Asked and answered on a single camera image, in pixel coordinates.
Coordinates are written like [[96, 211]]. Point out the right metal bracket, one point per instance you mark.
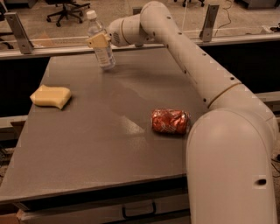
[[208, 26]]

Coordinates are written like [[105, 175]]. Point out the black office chair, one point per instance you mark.
[[70, 8]]

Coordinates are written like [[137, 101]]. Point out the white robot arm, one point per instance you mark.
[[229, 149]]

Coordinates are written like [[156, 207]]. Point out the yellow sponge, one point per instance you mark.
[[46, 96]]

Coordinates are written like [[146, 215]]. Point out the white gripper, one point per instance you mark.
[[115, 34]]

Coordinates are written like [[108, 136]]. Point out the metal bracket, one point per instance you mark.
[[24, 44], [208, 26]]

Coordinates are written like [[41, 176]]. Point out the clear plastic water bottle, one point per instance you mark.
[[104, 56]]

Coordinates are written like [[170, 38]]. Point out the left metal bracket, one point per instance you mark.
[[24, 44]]

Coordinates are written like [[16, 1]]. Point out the crushed red soda can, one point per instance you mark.
[[170, 121]]

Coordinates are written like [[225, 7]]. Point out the white drawer with black handle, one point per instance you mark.
[[166, 210]]

